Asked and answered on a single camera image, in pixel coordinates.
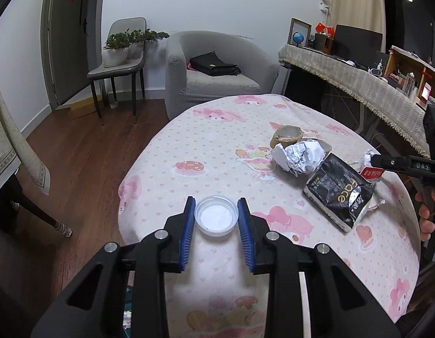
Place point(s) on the grey door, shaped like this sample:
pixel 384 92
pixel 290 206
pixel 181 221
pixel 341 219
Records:
pixel 66 42

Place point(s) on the blue trash bin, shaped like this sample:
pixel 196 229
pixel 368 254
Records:
pixel 127 310

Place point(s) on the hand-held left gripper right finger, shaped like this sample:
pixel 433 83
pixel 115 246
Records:
pixel 245 239

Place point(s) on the black glossy packet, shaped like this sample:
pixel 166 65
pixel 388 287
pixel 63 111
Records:
pixel 339 190

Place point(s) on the white plastic lid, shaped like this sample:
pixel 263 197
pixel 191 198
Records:
pixel 216 218

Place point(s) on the red paper box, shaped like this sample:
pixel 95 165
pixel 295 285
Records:
pixel 324 29

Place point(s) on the beige fringed desk cloth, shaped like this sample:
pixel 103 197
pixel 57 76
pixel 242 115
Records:
pixel 344 74

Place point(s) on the picture frame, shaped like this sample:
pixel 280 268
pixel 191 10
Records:
pixel 296 24

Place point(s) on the beige curtain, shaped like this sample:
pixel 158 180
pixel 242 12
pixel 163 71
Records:
pixel 358 0

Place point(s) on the grey armchair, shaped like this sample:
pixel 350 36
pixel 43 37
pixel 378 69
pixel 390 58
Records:
pixel 203 88

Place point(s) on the pink printed tablecloth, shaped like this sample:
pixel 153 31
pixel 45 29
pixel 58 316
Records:
pixel 210 148

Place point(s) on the person's right hand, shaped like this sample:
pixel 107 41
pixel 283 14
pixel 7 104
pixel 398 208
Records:
pixel 426 229

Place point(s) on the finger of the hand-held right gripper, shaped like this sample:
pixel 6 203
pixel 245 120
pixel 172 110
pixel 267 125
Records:
pixel 391 162

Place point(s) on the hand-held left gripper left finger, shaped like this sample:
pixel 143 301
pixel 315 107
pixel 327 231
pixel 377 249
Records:
pixel 188 232

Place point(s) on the crumpled white paper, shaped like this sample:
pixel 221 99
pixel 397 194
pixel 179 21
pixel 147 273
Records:
pixel 302 156

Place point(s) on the dark wooden table leg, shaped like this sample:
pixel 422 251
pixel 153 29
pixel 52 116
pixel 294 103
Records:
pixel 31 207

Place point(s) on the black monitor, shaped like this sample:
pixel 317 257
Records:
pixel 358 44

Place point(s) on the black bag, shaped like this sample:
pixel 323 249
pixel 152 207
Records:
pixel 212 64

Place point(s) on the small blue globe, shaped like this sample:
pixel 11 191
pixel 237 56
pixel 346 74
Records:
pixel 298 38

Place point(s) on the grey dining chair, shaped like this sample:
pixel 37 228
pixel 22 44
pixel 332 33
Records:
pixel 113 72

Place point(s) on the beige patterned tablecloth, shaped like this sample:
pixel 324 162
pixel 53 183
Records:
pixel 6 141

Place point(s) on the wooden desk shelf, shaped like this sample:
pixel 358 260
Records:
pixel 391 63

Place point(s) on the flat cardboard box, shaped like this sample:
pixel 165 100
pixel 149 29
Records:
pixel 84 107

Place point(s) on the potted green plant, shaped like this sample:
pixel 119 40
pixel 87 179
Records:
pixel 115 54
pixel 147 37

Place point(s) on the red and white packet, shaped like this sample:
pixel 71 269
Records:
pixel 372 173

